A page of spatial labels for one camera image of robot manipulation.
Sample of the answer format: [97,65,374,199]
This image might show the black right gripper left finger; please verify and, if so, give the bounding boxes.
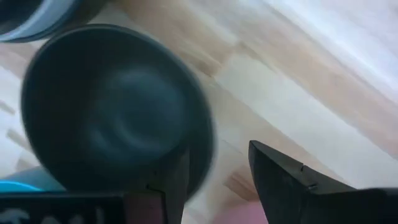
[0,148,191,224]

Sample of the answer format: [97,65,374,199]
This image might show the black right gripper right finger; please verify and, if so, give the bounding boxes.
[248,139,398,224]

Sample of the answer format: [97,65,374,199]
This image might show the pink bowl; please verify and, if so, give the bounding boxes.
[214,200,270,224]

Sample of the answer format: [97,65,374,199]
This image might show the blue bowl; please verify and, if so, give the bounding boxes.
[0,166,66,194]

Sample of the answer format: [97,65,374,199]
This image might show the white bowl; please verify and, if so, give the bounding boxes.
[0,0,78,43]

